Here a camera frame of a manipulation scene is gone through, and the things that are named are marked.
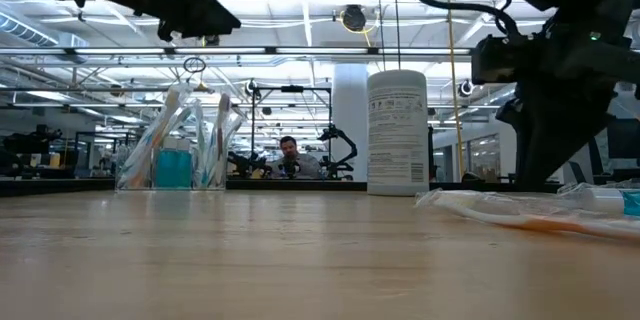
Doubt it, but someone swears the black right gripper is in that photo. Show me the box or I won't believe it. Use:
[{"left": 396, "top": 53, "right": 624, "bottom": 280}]
[{"left": 496, "top": 19, "right": 640, "bottom": 191}]

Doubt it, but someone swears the yellow hanging cable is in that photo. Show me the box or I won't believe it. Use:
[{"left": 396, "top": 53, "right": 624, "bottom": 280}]
[{"left": 444, "top": 0, "right": 467, "bottom": 181}]

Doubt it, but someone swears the navy white toothbrush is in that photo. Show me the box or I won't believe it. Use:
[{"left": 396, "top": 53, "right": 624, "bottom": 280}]
[{"left": 207, "top": 92, "right": 233, "bottom": 189}]

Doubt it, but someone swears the white wipes canister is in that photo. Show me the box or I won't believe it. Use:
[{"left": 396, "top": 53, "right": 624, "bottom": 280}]
[{"left": 366, "top": 68, "right": 430, "bottom": 197}]

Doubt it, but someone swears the purple white toothbrush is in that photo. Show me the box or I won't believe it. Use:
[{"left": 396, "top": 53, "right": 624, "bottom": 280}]
[{"left": 118, "top": 124, "right": 151, "bottom": 189}]

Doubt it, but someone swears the green white toothbrush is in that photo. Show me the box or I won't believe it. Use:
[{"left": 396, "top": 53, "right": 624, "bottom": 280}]
[{"left": 219, "top": 112, "right": 247, "bottom": 189}]

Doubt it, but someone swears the black monitor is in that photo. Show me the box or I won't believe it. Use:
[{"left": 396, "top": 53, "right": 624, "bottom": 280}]
[{"left": 607, "top": 118, "right": 640, "bottom": 161}]

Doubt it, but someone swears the pale orange toothbrush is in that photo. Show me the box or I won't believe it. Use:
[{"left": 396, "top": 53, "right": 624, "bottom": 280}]
[{"left": 149, "top": 104, "right": 197, "bottom": 161}]

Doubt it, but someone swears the black background station frame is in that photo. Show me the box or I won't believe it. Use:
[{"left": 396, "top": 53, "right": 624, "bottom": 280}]
[{"left": 249, "top": 84, "right": 334, "bottom": 181}]

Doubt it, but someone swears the dark cluttered workbench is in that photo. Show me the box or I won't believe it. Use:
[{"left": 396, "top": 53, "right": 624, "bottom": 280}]
[{"left": 0, "top": 124, "right": 116, "bottom": 181}]

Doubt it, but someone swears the long ceiling light strip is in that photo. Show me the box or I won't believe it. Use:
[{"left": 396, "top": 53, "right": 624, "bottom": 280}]
[{"left": 0, "top": 45, "right": 474, "bottom": 57}]

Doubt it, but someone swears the person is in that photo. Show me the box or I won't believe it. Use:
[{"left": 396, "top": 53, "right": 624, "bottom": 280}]
[{"left": 269, "top": 134, "right": 322, "bottom": 180}]

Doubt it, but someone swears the orange white toothbrush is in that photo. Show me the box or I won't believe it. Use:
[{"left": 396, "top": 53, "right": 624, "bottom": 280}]
[{"left": 119, "top": 84, "right": 194, "bottom": 189}]

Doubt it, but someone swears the orange teal toothbrush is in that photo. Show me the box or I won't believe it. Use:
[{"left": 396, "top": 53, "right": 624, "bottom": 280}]
[{"left": 413, "top": 187, "right": 640, "bottom": 241}]

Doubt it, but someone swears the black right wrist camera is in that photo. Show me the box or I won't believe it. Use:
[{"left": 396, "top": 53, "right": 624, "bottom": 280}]
[{"left": 471, "top": 33, "right": 547, "bottom": 86}]

